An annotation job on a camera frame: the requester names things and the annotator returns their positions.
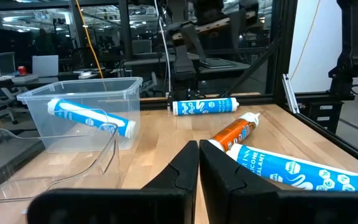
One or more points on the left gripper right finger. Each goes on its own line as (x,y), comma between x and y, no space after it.
(244,205)

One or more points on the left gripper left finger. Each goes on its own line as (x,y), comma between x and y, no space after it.
(154,205)

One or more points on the blue silicone sealant tube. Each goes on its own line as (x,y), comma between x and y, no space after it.
(291,171)
(85,116)
(204,106)

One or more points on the orange Gorilla sealant tube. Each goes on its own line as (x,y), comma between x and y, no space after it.
(232,133)

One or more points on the shallow clear plastic tray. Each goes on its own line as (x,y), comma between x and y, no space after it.
(42,174)

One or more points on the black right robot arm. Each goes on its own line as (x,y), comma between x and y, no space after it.
(183,68)

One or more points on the deep clear plastic bin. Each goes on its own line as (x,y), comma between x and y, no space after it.
(120,93)

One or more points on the black keyboard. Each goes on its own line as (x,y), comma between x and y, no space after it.
(217,63)

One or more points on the grey laptop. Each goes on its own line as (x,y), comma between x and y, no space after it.
(45,66)

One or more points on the red can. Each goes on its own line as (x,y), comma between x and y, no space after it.
(22,70)

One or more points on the black stand column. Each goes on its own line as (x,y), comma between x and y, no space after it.
(350,46)

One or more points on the grey office chair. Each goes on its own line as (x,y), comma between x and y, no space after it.
(5,62)

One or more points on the silver aluminium bracket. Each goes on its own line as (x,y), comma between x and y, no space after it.
(291,93)

